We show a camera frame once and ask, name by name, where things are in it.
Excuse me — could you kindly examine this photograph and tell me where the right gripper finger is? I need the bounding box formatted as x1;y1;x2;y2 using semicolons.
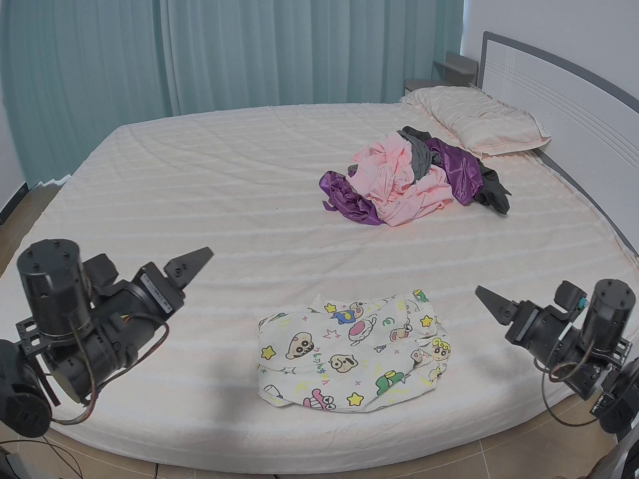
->
475;285;521;326

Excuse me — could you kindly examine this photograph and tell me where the white printed pyjama top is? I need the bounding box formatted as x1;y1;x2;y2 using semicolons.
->
257;289;450;413

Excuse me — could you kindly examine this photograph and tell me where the grey bedside table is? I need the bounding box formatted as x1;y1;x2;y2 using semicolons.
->
404;51;479;93

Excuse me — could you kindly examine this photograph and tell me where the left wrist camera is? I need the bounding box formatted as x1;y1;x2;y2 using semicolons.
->
82;253;120;293

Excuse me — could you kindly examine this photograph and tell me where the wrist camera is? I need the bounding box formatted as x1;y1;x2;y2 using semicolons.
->
554;281;587;320
82;253;120;293

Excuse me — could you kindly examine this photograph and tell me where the black cable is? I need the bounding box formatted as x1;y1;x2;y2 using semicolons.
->
0;437;83;479
541;362;600;426

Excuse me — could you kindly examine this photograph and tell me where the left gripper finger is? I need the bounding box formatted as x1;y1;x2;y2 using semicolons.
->
165;247;214;294

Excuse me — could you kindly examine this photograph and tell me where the blue-green curtain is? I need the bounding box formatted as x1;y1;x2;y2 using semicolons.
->
0;0;465;188

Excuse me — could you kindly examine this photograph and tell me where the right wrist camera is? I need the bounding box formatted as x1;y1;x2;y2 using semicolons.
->
554;281;587;320

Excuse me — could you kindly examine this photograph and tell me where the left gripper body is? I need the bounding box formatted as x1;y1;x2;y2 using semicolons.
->
97;262;186;340

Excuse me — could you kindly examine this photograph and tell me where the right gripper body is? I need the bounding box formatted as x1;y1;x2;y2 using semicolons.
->
505;300;582;364

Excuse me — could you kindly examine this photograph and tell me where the cream pillow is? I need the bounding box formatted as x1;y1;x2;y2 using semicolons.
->
399;86;552;157

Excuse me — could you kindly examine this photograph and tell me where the bed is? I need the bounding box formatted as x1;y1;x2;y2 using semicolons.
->
0;30;639;470

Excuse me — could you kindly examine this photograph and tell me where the pile of clothes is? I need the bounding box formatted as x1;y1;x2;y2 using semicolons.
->
319;125;511;227

